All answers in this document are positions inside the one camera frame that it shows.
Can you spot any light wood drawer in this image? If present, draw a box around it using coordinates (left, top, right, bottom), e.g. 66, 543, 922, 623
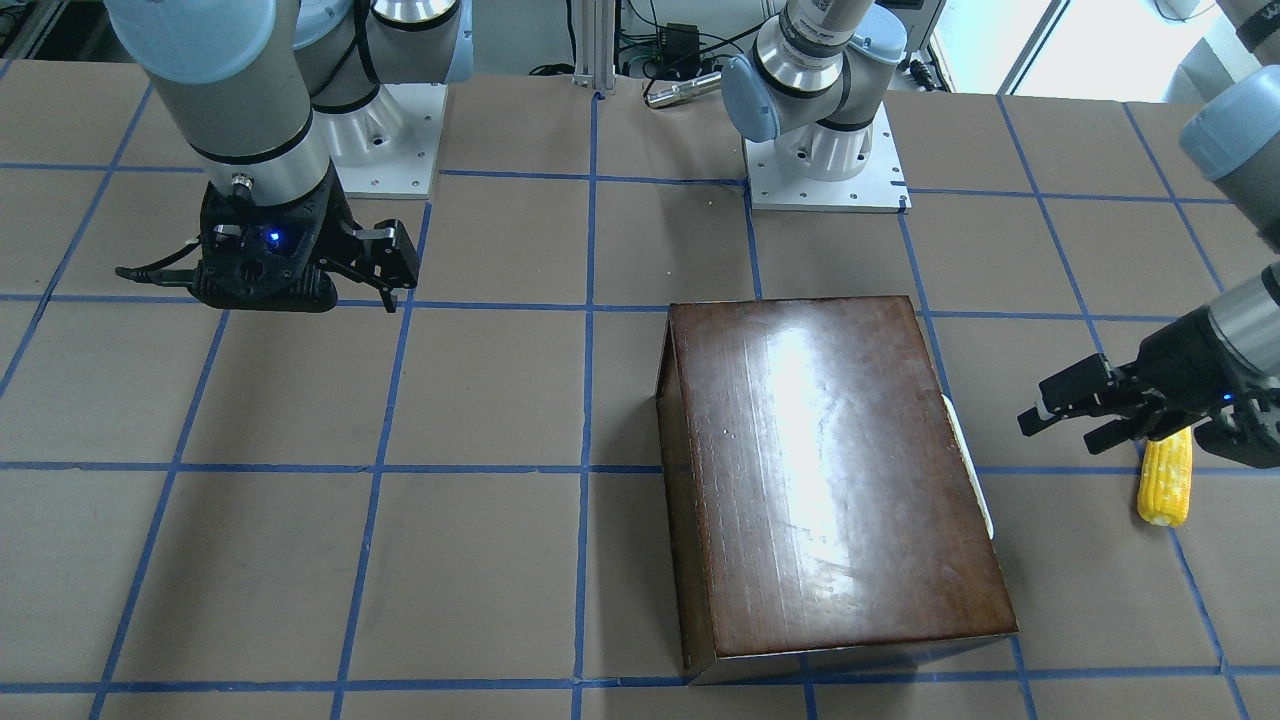
942, 395, 995, 541

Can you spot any yellow corn cob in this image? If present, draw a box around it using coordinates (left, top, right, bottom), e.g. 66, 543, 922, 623
1135, 428, 1194, 528

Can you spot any dark brown wooden cabinet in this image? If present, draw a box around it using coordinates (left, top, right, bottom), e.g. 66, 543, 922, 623
654, 295, 1019, 685

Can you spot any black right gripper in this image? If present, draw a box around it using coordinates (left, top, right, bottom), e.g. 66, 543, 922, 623
189, 168, 420, 314

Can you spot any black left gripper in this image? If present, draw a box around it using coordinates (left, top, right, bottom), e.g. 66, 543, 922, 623
1018, 307, 1279, 469

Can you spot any silver flashlight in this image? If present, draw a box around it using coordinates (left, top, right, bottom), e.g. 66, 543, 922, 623
643, 70, 722, 110

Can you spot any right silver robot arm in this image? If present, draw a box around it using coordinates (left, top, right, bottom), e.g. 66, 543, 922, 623
106, 1, 474, 313

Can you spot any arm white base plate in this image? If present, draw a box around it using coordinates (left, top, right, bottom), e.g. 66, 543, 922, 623
315, 85, 449, 200
742, 105, 913, 213

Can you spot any aluminium frame post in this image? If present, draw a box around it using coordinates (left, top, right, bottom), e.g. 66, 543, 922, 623
570, 1, 617, 99

